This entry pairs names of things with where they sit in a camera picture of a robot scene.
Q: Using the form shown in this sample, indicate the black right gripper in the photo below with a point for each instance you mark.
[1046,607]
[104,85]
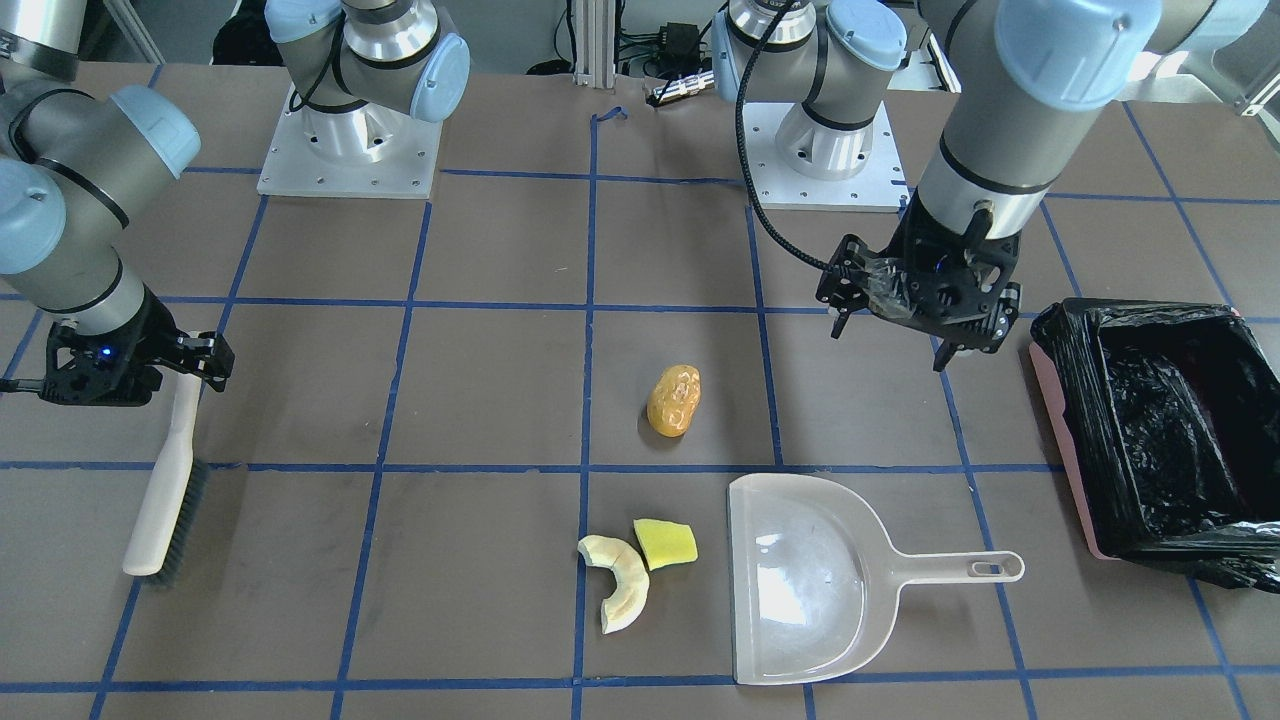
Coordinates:
[157,322]

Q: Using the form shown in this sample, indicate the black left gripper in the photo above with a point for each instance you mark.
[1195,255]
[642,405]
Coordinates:
[914,250]

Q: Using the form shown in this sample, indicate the beige hand brush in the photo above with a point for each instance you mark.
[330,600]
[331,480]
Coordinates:
[173,493]

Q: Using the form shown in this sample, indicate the beige plastic dustpan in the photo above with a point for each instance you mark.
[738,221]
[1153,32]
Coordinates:
[817,580]

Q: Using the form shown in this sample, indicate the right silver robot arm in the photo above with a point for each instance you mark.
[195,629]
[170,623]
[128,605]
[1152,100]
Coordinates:
[76,172]

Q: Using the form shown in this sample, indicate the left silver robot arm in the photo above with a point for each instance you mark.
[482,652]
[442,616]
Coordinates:
[1034,77]

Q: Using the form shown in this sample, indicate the pink bin with black bag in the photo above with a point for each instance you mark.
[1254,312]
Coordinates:
[1167,419]

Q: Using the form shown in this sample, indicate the yellow potato toy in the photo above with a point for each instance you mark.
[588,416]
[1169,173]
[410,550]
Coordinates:
[673,401]

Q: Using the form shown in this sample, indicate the yellow-green sponge piece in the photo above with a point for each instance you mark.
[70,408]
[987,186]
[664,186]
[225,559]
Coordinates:
[665,543]

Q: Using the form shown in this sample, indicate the pale curved peel piece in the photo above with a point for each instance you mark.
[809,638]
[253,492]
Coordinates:
[631,580]

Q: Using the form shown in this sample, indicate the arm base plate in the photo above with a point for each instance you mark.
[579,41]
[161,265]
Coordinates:
[366,153]
[798,164]

